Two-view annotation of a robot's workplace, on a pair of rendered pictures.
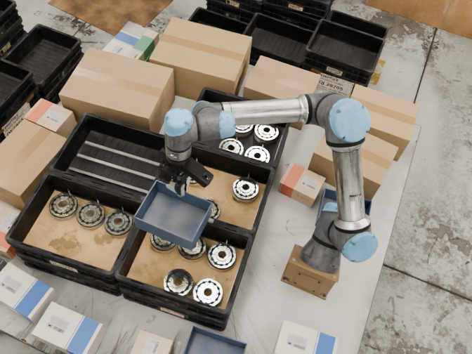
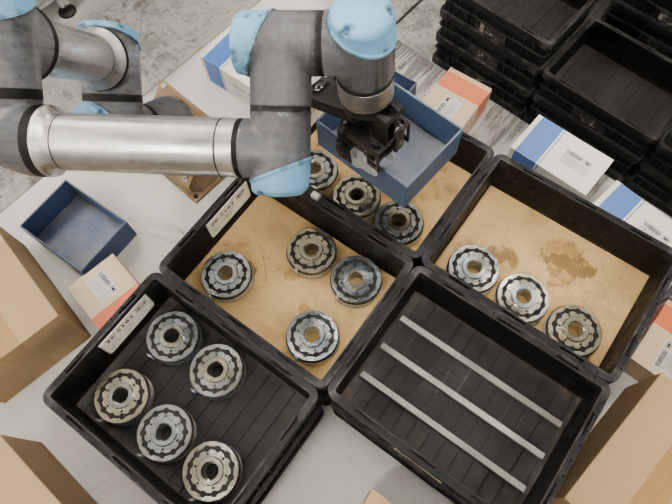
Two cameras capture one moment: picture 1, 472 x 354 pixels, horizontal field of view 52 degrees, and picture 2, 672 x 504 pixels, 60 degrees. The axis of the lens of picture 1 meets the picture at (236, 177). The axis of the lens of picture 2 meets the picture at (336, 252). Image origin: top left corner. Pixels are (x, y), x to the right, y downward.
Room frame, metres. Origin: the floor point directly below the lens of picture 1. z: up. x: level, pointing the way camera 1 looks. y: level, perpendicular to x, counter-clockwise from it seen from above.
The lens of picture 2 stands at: (1.27, 0.37, 1.95)
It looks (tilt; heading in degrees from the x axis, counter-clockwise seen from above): 67 degrees down; 209
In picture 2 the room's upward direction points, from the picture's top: 5 degrees counter-clockwise
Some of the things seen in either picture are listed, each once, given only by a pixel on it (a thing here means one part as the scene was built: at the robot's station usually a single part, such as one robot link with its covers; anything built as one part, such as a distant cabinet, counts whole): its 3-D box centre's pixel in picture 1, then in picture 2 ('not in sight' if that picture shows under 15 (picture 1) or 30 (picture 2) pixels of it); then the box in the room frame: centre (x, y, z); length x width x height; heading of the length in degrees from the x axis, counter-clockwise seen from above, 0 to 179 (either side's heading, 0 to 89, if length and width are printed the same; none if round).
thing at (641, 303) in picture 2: (81, 227); (541, 270); (0.73, 0.53, 0.87); 0.40 x 0.30 x 0.11; 79
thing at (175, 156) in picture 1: (178, 148); (367, 82); (0.80, 0.18, 1.34); 0.08 x 0.08 x 0.05
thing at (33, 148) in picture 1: (27, 166); (648, 480); (1.01, 0.84, 0.78); 0.30 x 0.22 x 0.16; 160
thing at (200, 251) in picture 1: (192, 246); (356, 195); (0.72, 0.12, 0.86); 0.10 x 0.10 x 0.01
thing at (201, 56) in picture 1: (201, 63); not in sight; (1.69, 0.23, 0.80); 0.40 x 0.30 x 0.20; 80
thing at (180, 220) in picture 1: (173, 214); (387, 136); (0.71, 0.18, 1.10); 0.20 x 0.15 x 0.07; 73
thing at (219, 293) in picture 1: (208, 292); not in sight; (0.55, 0.04, 0.86); 0.10 x 0.10 x 0.01
